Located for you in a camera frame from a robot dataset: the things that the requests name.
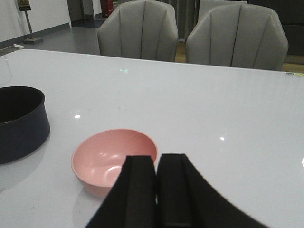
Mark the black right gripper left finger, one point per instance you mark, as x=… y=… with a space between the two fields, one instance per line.
x=131 y=202

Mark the yellow sign stand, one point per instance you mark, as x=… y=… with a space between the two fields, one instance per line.
x=24 y=5

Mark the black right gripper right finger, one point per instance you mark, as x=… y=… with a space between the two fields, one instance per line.
x=187 y=200

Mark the beige upholstered chair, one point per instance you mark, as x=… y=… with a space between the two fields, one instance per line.
x=140 y=29
x=238 y=35

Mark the pink plastic bowl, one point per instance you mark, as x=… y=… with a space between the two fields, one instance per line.
x=98 y=160

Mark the dark blue saucepan purple handle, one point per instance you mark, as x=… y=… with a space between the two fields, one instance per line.
x=24 y=124

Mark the red bin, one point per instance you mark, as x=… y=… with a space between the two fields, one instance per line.
x=107 y=7

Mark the right beige upholstered chair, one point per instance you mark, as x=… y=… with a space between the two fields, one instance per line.
x=238 y=35

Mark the left beige upholstered chair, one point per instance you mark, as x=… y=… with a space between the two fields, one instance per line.
x=140 y=29

